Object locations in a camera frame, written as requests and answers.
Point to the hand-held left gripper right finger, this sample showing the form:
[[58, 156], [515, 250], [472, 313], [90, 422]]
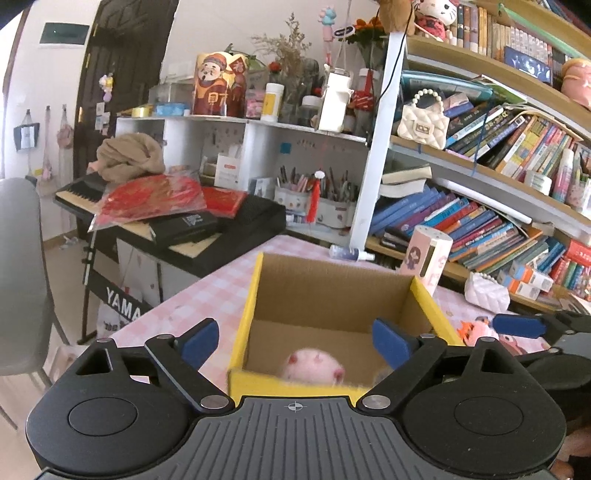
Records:
[[390, 341]]

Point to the pink plush toy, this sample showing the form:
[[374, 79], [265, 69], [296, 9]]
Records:
[[309, 364]]

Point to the white box red label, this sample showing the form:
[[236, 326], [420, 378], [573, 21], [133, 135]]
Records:
[[228, 173]]

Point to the dark hanging tote bag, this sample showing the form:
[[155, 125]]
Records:
[[27, 136]]

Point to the row of colourful paperback books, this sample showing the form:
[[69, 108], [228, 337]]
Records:
[[521, 143]]

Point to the blue flat box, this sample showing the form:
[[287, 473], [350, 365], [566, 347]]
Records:
[[171, 110]]

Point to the dark door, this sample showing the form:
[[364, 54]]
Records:
[[129, 55]]

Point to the red decorations in plastic bag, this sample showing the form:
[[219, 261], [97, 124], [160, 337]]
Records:
[[147, 196]]

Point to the small clear spray bottle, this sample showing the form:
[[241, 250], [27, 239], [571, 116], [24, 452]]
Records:
[[346, 252]]

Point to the red envelope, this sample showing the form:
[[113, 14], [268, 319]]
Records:
[[224, 201]]

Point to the white carton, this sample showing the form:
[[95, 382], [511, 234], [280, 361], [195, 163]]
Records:
[[332, 101]]

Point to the pink hanging bag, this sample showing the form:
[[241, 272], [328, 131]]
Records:
[[64, 134]]

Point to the pink round plush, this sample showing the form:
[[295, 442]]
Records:
[[577, 81]]

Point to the black keyboard piano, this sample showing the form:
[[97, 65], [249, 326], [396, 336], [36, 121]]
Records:
[[258, 212]]

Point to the dried flowers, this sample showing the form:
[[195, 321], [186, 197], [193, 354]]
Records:
[[288, 50]]

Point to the brown bear plush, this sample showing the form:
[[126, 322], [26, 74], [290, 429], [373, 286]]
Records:
[[395, 14]]

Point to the white hanging bag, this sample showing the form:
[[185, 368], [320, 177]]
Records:
[[46, 152]]

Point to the bunch of pens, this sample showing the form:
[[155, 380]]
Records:
[[295, 177]]

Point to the orange pink toy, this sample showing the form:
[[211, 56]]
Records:
[[478, 332]]

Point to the beige crumpled cloth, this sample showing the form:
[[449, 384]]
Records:
[[129, 157]]

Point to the red tassel ornament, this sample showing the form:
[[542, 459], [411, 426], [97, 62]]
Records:
[[315, 198]]

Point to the yellow tape roll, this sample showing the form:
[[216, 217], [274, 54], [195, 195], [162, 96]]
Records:
[[142, 111]]

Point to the printed figure canister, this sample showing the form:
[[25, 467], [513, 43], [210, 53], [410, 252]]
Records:
[[217, 87]]

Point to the orange flowers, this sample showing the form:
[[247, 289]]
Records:
[[369, 30]]

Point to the white pen holder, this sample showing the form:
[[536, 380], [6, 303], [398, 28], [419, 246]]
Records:
[[292, 201], [337, 212]]

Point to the wooden bookshelf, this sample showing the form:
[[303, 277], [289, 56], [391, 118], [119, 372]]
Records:
[[461, 60]]

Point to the pink small box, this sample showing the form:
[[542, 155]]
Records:
[[255, 105]]

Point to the white shelf unit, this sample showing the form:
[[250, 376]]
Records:
[[263, 147]]

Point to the long row of slanted books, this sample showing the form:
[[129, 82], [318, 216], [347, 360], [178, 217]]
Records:
[[461, 226]]

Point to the white cat plush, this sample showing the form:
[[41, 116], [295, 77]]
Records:
[[436, 16]]

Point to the white bottle yellow label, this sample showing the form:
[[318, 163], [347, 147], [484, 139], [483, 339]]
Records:
[[271, 104]]

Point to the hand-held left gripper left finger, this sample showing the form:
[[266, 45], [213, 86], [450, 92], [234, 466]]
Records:
[[201, 344]]

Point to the pink checked tablecloth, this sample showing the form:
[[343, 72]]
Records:
[[207, 295]]

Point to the orange white small box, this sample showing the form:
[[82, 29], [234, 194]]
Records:
[[517, 288], [533, 274]]

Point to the yellow cardboard box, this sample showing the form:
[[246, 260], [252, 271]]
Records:
[[323, 295]]

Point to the person's right hand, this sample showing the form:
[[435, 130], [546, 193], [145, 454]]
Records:
[[579, 450]]

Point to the black flat box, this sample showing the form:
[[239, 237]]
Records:
[[184, 226]]

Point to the teal folder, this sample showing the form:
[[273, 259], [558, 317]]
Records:
[[443, 85]]

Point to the grey chair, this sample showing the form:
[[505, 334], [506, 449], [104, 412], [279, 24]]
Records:
[[18, 277]]

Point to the white quilted purse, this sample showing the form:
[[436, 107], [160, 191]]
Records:
[[487, 293]]

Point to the pink cartoon box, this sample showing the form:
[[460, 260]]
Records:
[[425, 256]]

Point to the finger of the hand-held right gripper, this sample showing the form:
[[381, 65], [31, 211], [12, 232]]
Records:
[[519, 325]]

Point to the pastel bottle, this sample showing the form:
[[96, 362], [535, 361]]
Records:
[[564, 177]]

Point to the black keyboard stand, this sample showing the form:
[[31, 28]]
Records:
[[120, 300]]

